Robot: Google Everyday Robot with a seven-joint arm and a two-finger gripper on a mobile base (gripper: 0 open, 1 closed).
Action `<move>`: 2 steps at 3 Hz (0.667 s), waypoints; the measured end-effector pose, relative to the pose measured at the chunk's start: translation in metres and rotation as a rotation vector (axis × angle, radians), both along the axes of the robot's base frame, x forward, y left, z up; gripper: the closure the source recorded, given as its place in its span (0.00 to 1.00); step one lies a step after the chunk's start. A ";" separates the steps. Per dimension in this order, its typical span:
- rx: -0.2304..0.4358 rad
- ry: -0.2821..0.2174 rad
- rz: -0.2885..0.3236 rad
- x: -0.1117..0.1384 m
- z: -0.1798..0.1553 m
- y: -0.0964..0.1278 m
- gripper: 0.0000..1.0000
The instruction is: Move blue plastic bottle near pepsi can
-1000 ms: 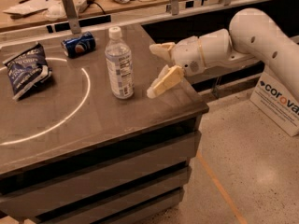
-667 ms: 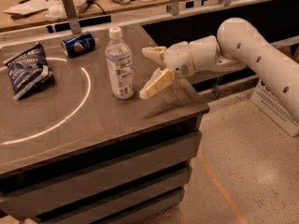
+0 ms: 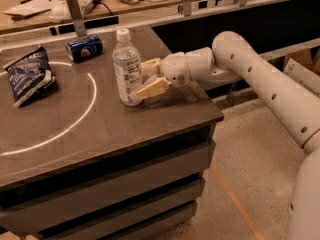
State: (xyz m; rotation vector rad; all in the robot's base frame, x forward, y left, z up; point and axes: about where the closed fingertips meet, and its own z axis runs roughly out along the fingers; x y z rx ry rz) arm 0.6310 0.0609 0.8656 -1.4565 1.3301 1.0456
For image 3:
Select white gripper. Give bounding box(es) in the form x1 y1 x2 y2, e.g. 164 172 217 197
136 52 190 100

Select clear plastic water bottle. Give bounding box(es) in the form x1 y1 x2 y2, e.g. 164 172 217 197
112 29 143 106

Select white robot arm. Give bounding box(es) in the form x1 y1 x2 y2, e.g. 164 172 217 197
135 31 320 240

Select blue pepsi can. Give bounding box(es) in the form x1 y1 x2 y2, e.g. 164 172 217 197
66 34 103 63

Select white face mask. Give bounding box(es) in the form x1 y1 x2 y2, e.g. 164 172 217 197
47 4 70 23

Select grey drawer cabinet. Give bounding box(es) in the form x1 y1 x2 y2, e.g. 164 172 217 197
1 124 215 240

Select dark blue chip bag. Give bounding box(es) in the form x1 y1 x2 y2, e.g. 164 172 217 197
3 45 56 107

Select white papers on desk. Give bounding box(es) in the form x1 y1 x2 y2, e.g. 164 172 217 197
4 0 52 16

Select white corovan cardboard box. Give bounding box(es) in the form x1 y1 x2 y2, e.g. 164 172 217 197
283 48 320 97

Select metal bracket post left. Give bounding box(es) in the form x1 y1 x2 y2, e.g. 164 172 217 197
66 0 87 36

